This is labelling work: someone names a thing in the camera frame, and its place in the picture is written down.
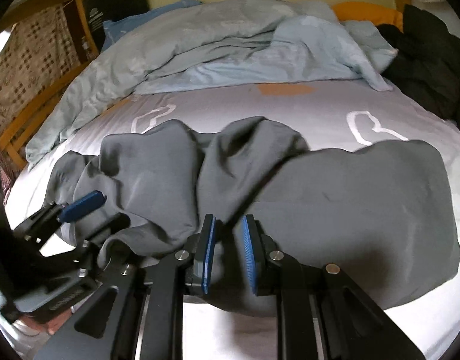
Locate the white bed sheet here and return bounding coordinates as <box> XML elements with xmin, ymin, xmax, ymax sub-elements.
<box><xmin>5</xmin><ymin>80</ymin><xmax>460</xmax><ymax>359</ymax></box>

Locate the black puffer jacket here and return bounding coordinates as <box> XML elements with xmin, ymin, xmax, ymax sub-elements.
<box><xmin>377</xmin><ymin>5</ymin><xmax>460</xmax><ymax>130</ymax></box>

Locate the large grey black jacket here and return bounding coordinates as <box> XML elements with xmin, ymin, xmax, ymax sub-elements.
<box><xmin>45</xmin><ymin>117</ymin><xmax>460</xmax><ymax>316</ymax></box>

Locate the orange pillow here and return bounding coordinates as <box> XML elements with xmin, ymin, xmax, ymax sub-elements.
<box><xmin>332</xmin><ymin>2</ymin><xmax>404</xmax><ymax>32</ymax></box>

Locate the person's left hand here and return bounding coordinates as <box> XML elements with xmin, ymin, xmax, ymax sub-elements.
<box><xmin>14</xmin><ymin>307</ymin><xmax>74</xmax><ymax>336</ymax></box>

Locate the red white gingham cloth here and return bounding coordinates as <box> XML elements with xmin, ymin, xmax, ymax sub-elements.
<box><xmin>0</xmin><ymin>151</ymin><xmax>15</xmax><ymax>204</ymax></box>

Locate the blue pillow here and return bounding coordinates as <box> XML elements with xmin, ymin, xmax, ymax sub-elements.
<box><xmin>101</xmin><ymin>0</ymin><xmax>202</xmax><ymax>51</ymax></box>

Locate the light blue duvet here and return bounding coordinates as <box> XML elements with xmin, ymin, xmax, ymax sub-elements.
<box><xmin>26</xmin><ymin>0</ymin><xmax>397</xmax><ymax>166</ymax></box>

